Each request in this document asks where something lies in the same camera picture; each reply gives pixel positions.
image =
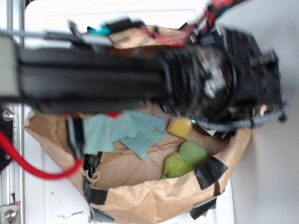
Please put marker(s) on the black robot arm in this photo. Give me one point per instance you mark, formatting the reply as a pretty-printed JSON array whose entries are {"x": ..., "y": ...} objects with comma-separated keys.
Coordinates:
[{"x": 213, "y": 75}]

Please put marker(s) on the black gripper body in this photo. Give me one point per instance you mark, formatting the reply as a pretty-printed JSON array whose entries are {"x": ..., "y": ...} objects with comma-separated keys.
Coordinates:
[{"x": 252, "y": 77}]

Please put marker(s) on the yellow sponge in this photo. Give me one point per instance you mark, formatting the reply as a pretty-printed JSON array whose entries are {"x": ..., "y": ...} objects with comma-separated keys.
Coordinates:
[{"x": 179, "y": 126}]

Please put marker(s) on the brown paper bag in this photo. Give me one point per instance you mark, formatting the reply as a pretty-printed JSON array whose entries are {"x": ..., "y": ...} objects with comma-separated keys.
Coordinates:
[{"x": 129, "y": 189}]

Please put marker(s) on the black mounting bracket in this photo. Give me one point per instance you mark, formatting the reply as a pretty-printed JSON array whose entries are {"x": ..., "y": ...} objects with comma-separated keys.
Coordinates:
[{"x": 6, "y": 136}]

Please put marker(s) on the teal cloth rag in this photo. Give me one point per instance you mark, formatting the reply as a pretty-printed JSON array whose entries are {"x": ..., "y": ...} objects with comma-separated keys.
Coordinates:
[{"x": 136, "y": 130}]

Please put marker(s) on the aluminium frame rail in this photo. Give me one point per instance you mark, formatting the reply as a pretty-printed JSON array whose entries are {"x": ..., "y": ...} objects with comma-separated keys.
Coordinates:
[{"x": 12, "y": 189}]

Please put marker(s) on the green plush toy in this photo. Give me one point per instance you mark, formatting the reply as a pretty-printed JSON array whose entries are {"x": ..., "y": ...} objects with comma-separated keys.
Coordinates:
[{"x": 189, "y": 156}]

